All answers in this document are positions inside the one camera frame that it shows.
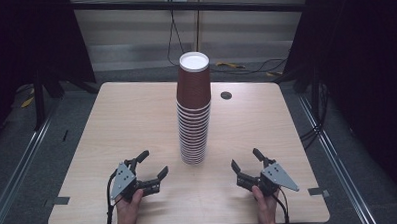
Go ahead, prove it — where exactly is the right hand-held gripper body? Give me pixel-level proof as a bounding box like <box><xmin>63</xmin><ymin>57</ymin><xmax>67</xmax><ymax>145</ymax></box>
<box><xmin>235</xmin><ymin>158</ymin><xmax>300</xmax><ymax>199</ymax></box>

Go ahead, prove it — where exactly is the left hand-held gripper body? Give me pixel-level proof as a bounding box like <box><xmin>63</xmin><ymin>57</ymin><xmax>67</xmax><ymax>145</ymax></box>
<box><xmin>108</xmin><ymin>156</ymin><xmax>164</xmax><ymax>204</ymax></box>

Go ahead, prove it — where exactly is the stack of brown paper cups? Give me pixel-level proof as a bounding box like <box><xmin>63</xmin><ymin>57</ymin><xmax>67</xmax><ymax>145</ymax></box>
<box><xmin>173</xmin><ymin>51</ymin><xmax>214</xmax><ymax>167</ymax></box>

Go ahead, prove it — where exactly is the person's left hand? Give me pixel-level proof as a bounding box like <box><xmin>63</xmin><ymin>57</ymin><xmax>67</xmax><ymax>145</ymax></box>
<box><xmin>113</xmin><ymin>188</ymin><xmax>146</xmax><ymax>224</ymax></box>

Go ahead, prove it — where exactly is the person's right hand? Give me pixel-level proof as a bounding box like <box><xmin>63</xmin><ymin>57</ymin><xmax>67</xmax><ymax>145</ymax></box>
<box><xmin>251</xmin><ymin>183</ymin><xmax>281</xmax><ymax>224</ymax></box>

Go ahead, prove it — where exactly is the grey tape piece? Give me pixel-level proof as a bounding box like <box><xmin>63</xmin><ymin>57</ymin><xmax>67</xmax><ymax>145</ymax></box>
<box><xmin>307</xmin><ymin>186</ymin><xmax>331</xmax><ymax>199</ymax></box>
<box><xmin>52</xmin><ymin>196</ymin><xmax>72</xmax><ymax>206</ymax></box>

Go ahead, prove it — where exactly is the yellow tool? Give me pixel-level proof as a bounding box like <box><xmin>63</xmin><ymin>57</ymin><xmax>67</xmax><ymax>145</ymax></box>
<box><xmin>215</xmin><ymin>59</ymin><xmax>247</xmax><ymax>71</ymax></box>

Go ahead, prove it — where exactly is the black metal stand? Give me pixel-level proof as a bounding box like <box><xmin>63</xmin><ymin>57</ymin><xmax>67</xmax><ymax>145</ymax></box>
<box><xmin>30</xmin><ymin>68</ymin><xmax>67</xmax><ymax>132</ymax></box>

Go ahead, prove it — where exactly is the yellow floor tape strip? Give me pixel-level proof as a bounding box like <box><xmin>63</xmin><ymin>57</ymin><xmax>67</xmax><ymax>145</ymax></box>
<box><xmin>20</xmin><ymin>88</ymin><xmax>36</xmax><ymax>109</ymax></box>

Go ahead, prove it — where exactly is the black curtain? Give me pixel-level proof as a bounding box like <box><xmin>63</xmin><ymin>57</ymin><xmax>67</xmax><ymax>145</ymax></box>
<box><xmin>0</xmin><ymin>0</ymin><xmax>100</xmax><ymax>148</ymax></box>
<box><xmin>280</xmin><ymin>0</ymin><xmax>397</xmax><ymax>211</ymax></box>

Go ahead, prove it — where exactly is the black horizontal bar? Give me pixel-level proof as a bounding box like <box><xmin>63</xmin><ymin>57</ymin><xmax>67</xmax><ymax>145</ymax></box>
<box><xmin>70</xmin><ymin>0</ymin><xmax>308</xmax><ymax>20</ymax></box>

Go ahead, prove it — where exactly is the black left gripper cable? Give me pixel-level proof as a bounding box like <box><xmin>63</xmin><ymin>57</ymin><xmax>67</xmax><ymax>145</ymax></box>
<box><xmin>103</xmin><ymin>169</ymin><xmax>120</xmax><ymax>224</ymax></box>

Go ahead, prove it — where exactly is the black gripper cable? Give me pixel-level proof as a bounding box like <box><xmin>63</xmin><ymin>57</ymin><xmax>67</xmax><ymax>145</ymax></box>
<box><xmin>271</xmin><ymin>186</ymin><xmax>290</xmax><ymax>224</ymax></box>
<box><xmin>103</xmin><ymin>169</ymin><xmax>120</xmax><ymax>224</ymax></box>

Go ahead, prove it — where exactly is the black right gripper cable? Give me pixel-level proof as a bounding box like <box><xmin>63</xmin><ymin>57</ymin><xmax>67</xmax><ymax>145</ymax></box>
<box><xmin>271</xmin><ymin>186</ymin><xmax>290</xmax><ymax>224</ymax></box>

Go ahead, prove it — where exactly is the black cable bundle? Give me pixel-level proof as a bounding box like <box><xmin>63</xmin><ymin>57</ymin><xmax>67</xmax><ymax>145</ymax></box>
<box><xmin>298</xmin><ymin>82</ymin><xmax>333</xmax><ymax>151</ymax></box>

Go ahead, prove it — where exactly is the metal floor rail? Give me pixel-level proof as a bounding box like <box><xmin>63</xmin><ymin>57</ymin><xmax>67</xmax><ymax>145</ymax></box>
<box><xmin>297</xmin><ymin>91</ymin><xmax>379</xmax><ymax>224</ymax></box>
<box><xmin>0</xmin><ymin>110</ymin><xmax>58</xmax><ymax>224</ymax></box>

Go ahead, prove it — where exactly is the black floor cable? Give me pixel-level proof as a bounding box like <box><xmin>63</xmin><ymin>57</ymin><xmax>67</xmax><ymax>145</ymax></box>
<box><xmin>209</xmin><ymin>57</ymin><xmax>289</xmax><ymax>77</ymax></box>

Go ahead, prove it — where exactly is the black hanging cable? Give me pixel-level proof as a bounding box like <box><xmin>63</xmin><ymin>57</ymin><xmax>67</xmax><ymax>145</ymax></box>
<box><xmin>165</xmin><ymin>7</ymin><xmax>187</xmax><ymax>68</ymax></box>

